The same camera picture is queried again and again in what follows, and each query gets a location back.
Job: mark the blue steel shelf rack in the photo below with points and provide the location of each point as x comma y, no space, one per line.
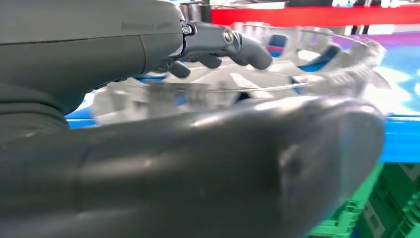
403,141

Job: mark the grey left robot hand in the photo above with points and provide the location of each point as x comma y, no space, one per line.
229,170

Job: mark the green plastic crate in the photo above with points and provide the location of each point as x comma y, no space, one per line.
387,203

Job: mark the red barrier belt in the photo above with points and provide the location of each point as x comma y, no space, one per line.
311,15

